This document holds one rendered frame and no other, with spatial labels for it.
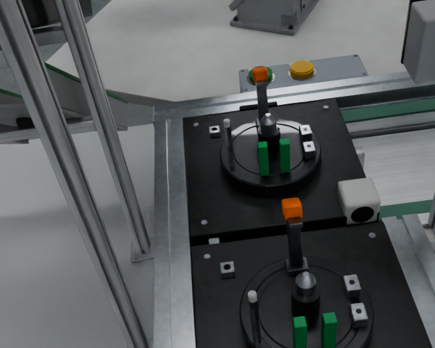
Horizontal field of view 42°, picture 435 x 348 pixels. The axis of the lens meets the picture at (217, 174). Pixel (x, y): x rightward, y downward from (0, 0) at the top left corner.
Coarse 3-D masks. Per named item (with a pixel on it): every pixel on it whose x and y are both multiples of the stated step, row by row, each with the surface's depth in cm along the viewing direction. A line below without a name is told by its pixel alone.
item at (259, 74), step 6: (264, 66) 78; (252, 72) 78; (258, 72) 77; (264, 72) 77; (258, 78) 77; (264, 78) 77; (258, 84) 76; (264, 84) 76; (258, 90) 78; (264, 90) 78; (258, 96) 79; (264, 96) 79; (258, 102) 79; (264, 102) 79; (258, 108) 80; (264, 108) 80; (264, 114) 80
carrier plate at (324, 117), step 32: (192, 128) 86; (320, 128) 83; (192, 160) 81; (352, 160) 77; (192, 192) 76; (224, 192) 76; (320, 192) 74; (192, 224) 72; (224, 224) 71; (256, 224) 71; (320, 224) 71; (352, 224) 72
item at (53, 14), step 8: (24, 0) 52; (32, 0) 54; (40, 0) 55; (48, 0) 57; (80, 0) 65; (88, 0) 68; (24, 8) 52; (32, 8) 54; (40, 8) 55; (48, 8) 57; (56, 8) 59; (88, 8) 68; (32, 16) 53; (40, 16) 55; (48, 16) 57; (56, 16) 59; (88, 16) 68; (32, 24) 53; (40, 24) 55; (48, 24) 57
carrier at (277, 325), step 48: (240, 240) 69; (336, 240) 68; (384, 240) 67; (240, 288) 64; (288, 288) 61; (336, 288) 61; (384, 288) 62; (240, 336) 60; (288, 336) 57; (336, 336) 57; (384, 336) 58
